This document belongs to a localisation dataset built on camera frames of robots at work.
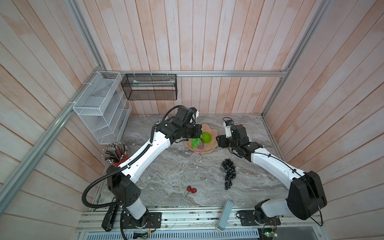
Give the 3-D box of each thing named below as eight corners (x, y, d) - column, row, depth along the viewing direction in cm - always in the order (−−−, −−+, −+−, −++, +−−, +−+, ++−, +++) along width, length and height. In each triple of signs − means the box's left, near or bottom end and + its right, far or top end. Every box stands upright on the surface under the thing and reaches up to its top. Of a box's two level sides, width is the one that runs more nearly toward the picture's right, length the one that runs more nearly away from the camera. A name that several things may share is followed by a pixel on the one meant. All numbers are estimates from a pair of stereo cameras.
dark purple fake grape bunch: (225, 189, 85) (227, 186, 81) (220, 162, 96) (222, 157, 92) (236, 189, 85) (239, 186, 81) (231, 162, 96) (233, 157, 92)
